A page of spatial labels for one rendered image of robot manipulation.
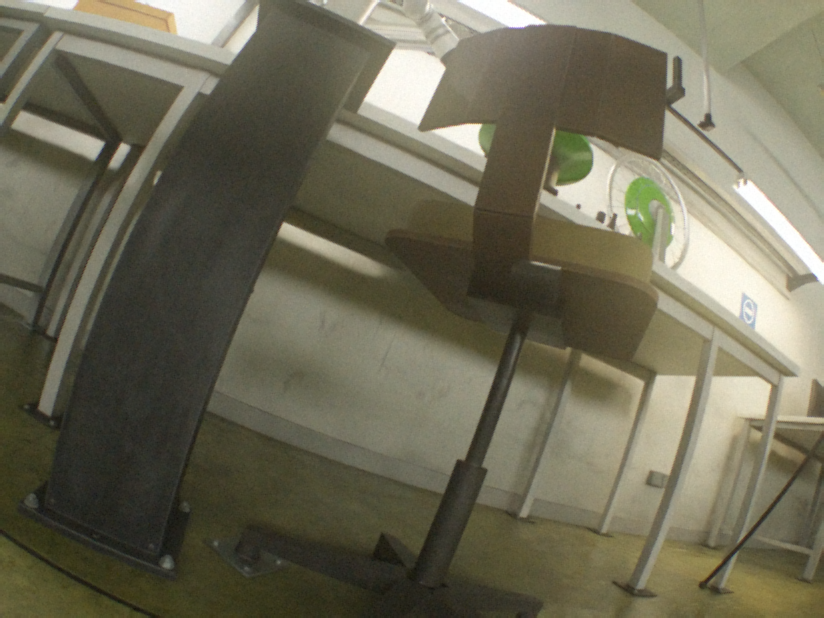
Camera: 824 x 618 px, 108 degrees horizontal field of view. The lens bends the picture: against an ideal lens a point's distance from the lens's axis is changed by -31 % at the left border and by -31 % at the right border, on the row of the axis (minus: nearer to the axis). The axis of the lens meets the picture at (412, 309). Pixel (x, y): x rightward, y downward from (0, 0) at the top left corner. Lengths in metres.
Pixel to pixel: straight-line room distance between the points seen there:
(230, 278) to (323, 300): 1.25
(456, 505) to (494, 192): 0.43
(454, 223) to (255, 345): 1.34
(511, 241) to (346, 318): 1.38
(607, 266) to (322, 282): 1.44
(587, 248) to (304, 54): 0.50
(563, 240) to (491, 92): 0.21
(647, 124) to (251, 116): 0.52
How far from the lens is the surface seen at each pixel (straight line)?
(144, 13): 1.36
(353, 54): 0.73
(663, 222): 1.80
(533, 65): 0.60
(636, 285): 0.51
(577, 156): 1.13
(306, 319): 1.81
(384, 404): 1.84
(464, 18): 2.46
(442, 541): 0.67
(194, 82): 1.12
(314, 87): 0.69
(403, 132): 0.99
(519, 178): 0.50
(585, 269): 0.51
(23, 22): 1.58
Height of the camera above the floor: 0.36
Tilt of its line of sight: 11 degrees up
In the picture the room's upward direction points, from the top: 21 degrees clockwise
